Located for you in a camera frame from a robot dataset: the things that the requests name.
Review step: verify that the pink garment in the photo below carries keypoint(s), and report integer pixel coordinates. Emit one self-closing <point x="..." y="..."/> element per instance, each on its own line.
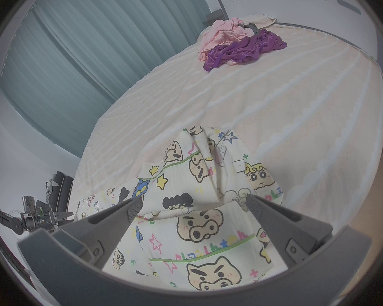
<point x="220" y="35"/>

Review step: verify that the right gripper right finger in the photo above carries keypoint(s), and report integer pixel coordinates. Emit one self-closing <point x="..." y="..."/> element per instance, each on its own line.
<point x="290" y="234"/>

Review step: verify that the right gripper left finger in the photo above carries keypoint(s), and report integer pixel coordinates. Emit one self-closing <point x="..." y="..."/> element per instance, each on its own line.
<point x="102" y="234"/>

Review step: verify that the blue-green curtain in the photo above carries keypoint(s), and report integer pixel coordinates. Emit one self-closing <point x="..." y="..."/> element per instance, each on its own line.
<point x="124" y="33"/>
<point x="51" y="84"/>

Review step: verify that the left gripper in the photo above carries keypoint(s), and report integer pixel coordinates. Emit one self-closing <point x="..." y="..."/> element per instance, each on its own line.
<point x="41" y="221"/>

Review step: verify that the white printed pyjama top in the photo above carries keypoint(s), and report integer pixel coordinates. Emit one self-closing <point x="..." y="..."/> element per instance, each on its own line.
<point x="194" y="218"/>

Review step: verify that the bed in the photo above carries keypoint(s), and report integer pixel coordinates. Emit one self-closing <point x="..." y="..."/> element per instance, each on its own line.
<point x="290" y="107"/>

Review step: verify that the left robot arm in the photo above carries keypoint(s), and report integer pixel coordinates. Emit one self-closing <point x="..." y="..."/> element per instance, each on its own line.
<point x="6" y="220"/>

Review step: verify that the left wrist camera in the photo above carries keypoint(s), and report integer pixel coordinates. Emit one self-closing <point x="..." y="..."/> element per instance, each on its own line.
<point x="28" y="204"/>

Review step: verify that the purple garment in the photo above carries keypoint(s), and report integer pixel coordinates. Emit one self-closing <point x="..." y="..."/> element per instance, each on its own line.
<point x="242" y="48"/>

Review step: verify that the cream pillow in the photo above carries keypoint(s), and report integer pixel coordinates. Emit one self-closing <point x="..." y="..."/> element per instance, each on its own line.
<point x="263" y="19"/>

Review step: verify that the dark grey garment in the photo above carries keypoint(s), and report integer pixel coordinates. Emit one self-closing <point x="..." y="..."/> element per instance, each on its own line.
<point x="253" y="28"/>

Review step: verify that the grey bedside table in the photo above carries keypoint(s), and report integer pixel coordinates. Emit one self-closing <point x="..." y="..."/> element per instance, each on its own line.
<point x="212" y="19"/>

